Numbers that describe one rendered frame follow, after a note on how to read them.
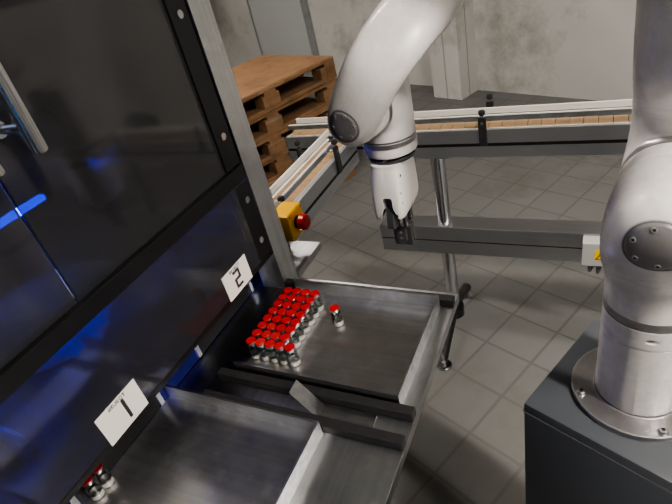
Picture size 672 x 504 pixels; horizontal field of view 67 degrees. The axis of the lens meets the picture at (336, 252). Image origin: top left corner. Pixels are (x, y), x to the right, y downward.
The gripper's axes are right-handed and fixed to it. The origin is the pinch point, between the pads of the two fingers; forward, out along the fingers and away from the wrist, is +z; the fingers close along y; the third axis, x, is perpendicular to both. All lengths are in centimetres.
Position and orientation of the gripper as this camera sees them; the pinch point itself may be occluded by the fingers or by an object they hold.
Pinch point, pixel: (404, 232)
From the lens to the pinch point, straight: 90.2
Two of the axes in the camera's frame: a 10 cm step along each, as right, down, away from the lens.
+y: -3.9, 5.8, -7.1
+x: 9.0, 0.7, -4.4
